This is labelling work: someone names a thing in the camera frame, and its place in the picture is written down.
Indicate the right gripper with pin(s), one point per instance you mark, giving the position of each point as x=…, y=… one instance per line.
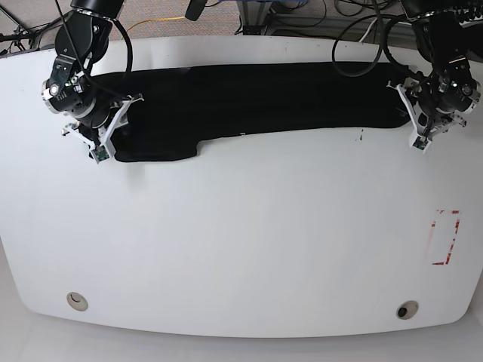
x=88, y=118

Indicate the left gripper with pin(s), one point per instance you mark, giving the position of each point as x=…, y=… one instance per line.
x=434, y=119

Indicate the black graphic T-shirt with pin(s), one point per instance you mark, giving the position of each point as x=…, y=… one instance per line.
x=182, y=107

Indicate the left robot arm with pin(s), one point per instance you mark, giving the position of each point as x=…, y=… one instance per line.
x=438, y=101

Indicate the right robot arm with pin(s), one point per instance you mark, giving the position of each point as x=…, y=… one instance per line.
x=82, y=41

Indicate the red tape rectangle marking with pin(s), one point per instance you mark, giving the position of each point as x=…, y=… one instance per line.
x=443, y=234

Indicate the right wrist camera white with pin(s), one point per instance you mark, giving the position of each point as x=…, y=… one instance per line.
x=117, y=118

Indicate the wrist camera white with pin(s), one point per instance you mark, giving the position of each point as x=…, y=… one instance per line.
x=117, y=118
x=416, y=140

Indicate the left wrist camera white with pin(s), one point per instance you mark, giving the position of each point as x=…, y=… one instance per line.
x=416, y=140

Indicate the left table cable grommet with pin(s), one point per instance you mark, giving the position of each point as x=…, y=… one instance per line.
x=77, y=301

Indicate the table cable grommet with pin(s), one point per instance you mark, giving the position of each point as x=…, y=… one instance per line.
x=407, y=310
x=77, y=301

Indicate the aluminium frame stand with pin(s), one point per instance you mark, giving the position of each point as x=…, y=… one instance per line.
x=254, y=18

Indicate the right table cable grommet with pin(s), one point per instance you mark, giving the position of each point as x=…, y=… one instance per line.
x=407, y=310

